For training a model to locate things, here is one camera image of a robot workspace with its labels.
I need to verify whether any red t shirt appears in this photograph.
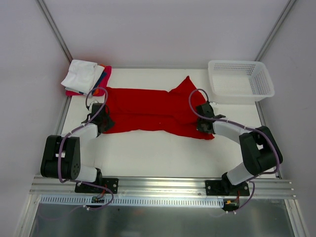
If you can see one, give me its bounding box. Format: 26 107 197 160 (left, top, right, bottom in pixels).
106 77 214 140

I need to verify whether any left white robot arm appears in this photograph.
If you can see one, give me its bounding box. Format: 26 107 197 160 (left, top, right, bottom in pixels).
40 103 115 193

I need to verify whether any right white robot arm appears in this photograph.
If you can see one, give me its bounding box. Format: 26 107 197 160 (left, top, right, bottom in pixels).
196 102 283 196

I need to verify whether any blue folded t shirt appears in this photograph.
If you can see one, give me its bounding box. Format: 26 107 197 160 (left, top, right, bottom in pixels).
99 71 107 81

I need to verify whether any white plastic basket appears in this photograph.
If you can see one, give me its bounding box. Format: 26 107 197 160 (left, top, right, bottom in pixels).
208 60 275 105

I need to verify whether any white folded t shirt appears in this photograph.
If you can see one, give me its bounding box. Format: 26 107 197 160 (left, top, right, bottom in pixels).
61 59 104 94

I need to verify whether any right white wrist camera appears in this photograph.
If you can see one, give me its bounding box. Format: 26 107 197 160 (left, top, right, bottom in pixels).
209 101 219 108

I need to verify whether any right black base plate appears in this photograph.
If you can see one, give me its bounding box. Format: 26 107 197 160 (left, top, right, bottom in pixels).
205 180 250 197

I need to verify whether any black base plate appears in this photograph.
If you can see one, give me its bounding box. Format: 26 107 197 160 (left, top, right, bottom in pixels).
205 180 250 197
75 178 119 194

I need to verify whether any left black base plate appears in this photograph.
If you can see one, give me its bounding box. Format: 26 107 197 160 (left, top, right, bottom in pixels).
75 178 119 194

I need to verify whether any aluminium mounting rail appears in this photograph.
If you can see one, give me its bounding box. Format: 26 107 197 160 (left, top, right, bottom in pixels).
30 175 297 199

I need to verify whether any white slotted cable duct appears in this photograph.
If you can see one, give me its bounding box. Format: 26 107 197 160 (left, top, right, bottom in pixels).
40 195 224 208

